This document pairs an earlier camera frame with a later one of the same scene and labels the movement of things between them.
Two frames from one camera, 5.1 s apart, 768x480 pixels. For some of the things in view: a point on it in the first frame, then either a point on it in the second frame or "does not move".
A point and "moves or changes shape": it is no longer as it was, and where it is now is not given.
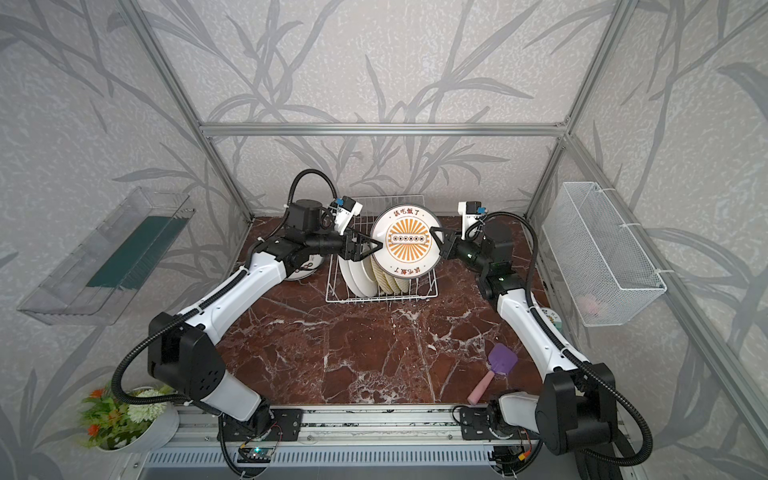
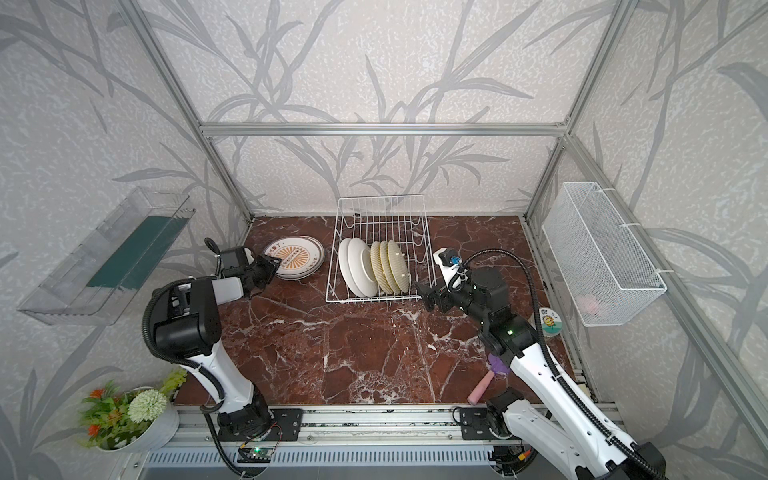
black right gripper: x=453 y=243 -> x=442 y=296
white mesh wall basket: x=604 y=270 does not move
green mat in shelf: x=132 y=263 does not move
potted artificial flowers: x=112 y=425 does not move
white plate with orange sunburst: x=409 y=249 moves or changes shape
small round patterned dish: x=553 y=317 does not move
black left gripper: x=354 y=254 -> x=270 y=267
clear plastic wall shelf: x=98 y=282 does not move
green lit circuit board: x=254 y=455 does not move
